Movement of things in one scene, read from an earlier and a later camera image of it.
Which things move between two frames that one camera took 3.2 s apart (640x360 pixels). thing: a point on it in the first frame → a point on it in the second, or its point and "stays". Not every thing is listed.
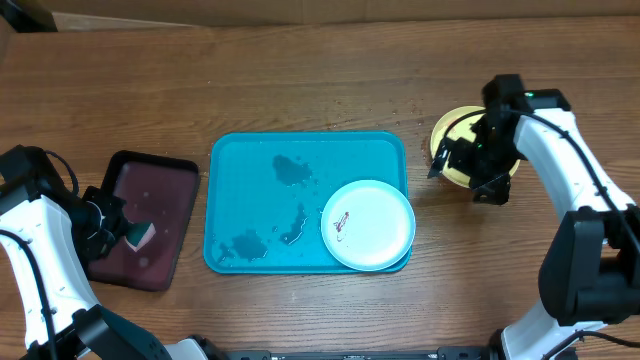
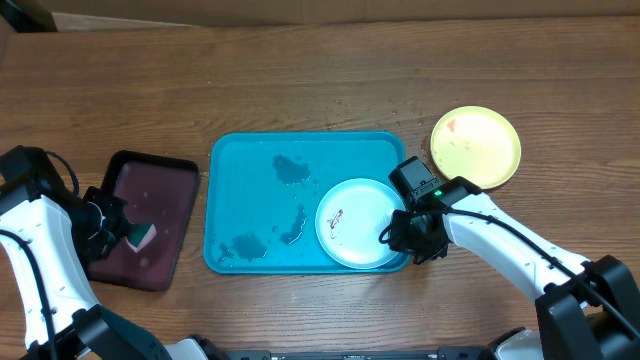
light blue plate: (368, 225) stays
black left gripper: (94, 249) stays
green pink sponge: (138, 234) stays
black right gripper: (497, 188) → (403, 245)
